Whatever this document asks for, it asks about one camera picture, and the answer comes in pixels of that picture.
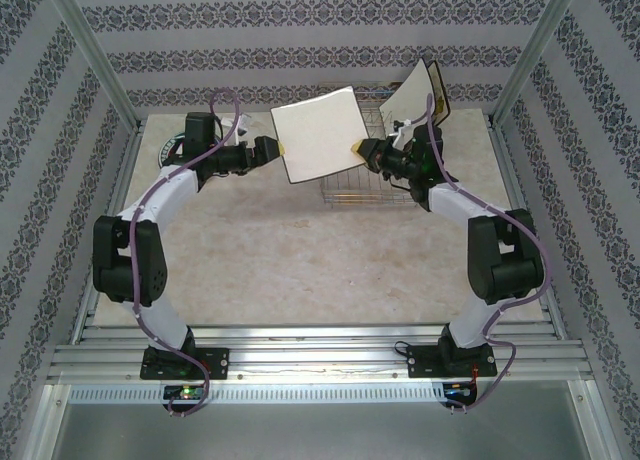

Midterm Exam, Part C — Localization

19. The left aluminium frame post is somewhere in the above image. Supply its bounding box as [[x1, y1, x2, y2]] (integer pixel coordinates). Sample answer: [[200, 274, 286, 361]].
[[42, 0, 147, 131]]

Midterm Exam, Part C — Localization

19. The aluminium frame post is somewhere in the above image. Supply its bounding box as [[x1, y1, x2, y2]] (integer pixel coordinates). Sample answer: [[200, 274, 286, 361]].
[[489, 0, 586, 126], [42, 0, 147, 131]]

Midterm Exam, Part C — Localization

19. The perforated cable duct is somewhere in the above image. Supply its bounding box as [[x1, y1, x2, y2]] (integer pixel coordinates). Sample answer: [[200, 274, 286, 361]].
[[67, 383, 447, 405]]

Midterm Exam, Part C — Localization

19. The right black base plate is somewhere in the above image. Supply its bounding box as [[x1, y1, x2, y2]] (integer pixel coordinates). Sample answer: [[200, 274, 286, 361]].
[[406, 343, 499, 380]]

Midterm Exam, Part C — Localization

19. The metal wire dish rack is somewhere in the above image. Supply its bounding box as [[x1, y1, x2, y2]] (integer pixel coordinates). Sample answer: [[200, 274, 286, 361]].
[[318, 81, 419, 209]]

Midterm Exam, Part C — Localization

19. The left aluminium side rail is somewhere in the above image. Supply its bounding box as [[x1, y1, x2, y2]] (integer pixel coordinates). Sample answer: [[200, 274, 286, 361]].
[[72, 119, 147, 344]]

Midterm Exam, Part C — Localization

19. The right aluminium side rail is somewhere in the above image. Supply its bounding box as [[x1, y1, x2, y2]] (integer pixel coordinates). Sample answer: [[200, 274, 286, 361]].
[[487, 114, 569, 341]]

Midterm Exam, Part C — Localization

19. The left controller board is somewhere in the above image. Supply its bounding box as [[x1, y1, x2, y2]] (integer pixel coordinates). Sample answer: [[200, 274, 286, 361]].
[[162, 384, 205, 401]]

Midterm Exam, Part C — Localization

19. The purple cable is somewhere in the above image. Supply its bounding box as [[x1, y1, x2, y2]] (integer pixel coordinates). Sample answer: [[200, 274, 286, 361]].
[[128, 88, 241, 417], [423, 93, 554, 412]]

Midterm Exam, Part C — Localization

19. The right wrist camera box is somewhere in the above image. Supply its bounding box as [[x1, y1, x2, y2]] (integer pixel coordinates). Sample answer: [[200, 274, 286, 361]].
[[388, 119, 417, 150]]

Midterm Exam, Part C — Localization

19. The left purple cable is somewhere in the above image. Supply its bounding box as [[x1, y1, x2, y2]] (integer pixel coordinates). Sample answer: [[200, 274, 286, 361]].
[[128, 88, 241, 417]]

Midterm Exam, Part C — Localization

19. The aluminium front rail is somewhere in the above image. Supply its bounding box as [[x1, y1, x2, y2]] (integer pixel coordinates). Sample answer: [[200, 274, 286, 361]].
[[47, 322, 594, 385]]

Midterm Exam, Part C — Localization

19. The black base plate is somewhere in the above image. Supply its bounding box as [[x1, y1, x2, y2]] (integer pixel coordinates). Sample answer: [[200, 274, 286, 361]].
[[406, 343, 499, 380], [140, 347, 231, 381]]

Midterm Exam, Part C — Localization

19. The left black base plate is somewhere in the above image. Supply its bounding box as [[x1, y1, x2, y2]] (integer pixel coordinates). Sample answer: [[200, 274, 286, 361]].
[[140, 347, 231, 381]]

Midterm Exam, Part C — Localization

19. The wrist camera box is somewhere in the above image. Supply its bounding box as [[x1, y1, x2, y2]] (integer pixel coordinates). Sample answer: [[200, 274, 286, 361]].
[[232, 112, 252, 144], [388, 119, 417, 150]]

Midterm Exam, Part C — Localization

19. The aluminium side rail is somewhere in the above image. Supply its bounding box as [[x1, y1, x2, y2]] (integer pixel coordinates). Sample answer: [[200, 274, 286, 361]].
[[487, 114, 569, 341], [72, 119, 147, 344]]

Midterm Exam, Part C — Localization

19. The grey metal panel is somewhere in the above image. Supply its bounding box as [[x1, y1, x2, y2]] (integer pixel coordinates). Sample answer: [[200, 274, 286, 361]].
[[39, 379, 601, 460]]

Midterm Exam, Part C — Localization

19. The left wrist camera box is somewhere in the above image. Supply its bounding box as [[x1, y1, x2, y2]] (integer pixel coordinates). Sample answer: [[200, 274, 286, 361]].
[[232, 112, 252, 144]]

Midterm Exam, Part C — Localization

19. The right aluminium frame post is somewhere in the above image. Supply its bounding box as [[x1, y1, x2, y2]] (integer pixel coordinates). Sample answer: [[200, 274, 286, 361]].
[[489, 0, 586, 126]]

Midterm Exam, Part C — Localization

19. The white square plate black rim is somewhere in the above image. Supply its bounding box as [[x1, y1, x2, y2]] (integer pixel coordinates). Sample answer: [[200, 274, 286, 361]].
[[378, 59, 434, 131], [269, 84, 370, 185]]

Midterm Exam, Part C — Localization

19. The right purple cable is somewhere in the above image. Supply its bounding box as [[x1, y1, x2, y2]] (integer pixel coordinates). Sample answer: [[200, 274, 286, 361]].
[[423, 93, 554, 412]]

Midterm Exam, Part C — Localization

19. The teal rimmed round plate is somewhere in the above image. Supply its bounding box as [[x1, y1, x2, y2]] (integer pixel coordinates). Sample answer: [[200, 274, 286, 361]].
[[158, 132, 189, 167]]

